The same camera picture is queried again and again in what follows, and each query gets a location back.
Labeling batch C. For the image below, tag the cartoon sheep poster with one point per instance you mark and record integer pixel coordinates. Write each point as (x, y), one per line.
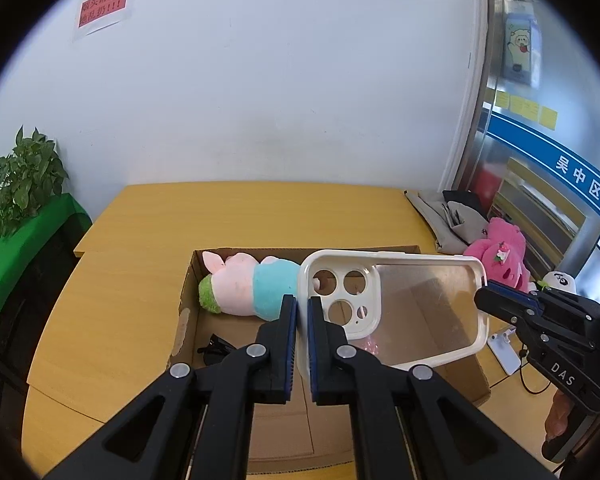
(522, 50)

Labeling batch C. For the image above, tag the blue window banner strip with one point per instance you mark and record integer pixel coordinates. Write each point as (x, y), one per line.
(530, 145)

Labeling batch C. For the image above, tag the grey folded cloth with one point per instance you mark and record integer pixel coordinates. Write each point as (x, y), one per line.
(445, 225)

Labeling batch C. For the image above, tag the red paper wall sign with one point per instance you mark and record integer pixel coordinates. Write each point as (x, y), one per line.
(102, 7)

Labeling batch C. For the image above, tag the pink bear plush toy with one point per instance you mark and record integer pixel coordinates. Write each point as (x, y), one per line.
(500, 240)

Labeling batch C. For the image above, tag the person's right hand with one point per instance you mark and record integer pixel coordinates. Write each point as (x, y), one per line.
(557, 415)

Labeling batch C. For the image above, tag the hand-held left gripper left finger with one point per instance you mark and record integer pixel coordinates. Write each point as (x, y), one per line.
(290, 340)

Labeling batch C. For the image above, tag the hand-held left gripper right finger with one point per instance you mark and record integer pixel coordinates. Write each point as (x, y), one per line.
(314, 345)

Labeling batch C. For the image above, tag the yellow sticky note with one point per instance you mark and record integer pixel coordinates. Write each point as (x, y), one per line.
(516, 105)
(548, 116)
(501, 100)
(531, 109)

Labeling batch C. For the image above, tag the cardboard box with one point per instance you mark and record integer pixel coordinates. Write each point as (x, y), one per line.
(190, 310)

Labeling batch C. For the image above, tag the green cloth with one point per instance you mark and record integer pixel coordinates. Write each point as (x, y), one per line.
(10, 260)

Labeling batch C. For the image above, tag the white clear phone case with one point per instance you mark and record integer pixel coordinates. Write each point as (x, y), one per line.
(372, 310)

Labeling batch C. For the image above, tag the pink pen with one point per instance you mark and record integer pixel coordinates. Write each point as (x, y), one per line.
(369, 346)

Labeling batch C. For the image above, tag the white phone stand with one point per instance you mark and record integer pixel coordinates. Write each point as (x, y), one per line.
(505, 355)

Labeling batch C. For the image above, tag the green potted plant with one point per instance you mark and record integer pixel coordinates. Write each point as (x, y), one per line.
(25, 170)

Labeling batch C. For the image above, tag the black sunglasses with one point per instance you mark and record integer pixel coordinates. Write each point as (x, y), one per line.
(215, 352)

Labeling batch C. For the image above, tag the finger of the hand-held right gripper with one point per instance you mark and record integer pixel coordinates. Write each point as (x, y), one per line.
(570, 306)
(500, 307)

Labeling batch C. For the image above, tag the pink pig plush toy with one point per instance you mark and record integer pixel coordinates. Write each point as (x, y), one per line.
(240, 285)

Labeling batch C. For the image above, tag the white panda plush toy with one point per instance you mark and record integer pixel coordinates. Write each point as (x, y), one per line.
(560, 280)

